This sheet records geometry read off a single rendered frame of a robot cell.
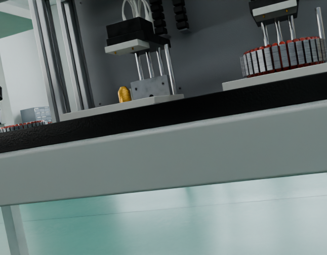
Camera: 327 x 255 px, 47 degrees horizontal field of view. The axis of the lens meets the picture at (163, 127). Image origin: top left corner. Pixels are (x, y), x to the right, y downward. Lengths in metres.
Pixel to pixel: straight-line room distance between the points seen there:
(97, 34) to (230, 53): 0.31
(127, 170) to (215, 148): 0.08
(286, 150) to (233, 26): 0.55
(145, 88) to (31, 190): 0.39
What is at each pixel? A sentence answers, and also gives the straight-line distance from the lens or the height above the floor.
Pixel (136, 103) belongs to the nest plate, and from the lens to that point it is 0.51.
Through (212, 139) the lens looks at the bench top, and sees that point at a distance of 0.29.
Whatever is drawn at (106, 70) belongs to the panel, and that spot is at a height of 0.87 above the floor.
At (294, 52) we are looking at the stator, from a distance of 0.49.
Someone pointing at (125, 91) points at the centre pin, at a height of 0.80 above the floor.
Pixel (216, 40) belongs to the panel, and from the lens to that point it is 0.81.
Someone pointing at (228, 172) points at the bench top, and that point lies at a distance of 0.29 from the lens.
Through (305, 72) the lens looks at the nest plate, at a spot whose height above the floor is 0.78.
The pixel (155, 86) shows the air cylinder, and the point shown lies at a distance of 0.70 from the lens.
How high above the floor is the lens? 0.76
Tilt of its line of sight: 3 degrees down
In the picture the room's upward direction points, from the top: 10 degrees counter-clockwise
